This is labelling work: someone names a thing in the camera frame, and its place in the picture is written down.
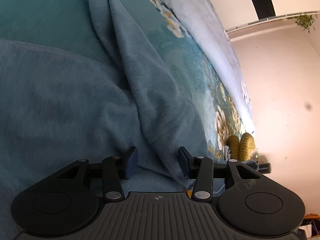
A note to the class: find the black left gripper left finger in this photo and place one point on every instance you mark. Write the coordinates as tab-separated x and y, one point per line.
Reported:
115	169

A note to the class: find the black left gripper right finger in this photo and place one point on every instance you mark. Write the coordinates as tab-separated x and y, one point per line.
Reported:
200	169

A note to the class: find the blue t-shirt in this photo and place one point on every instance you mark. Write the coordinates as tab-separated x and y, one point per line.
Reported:
80	80

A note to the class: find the teal floral bed blanket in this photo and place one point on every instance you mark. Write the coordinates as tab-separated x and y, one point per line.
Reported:
195	62

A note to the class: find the light blue floral quilt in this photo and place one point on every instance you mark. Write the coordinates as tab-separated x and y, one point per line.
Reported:
203	24

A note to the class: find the green hanging plant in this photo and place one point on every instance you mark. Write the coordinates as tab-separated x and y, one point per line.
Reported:
304	21

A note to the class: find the white wire shelf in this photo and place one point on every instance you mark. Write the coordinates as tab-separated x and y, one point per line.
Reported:
266	25

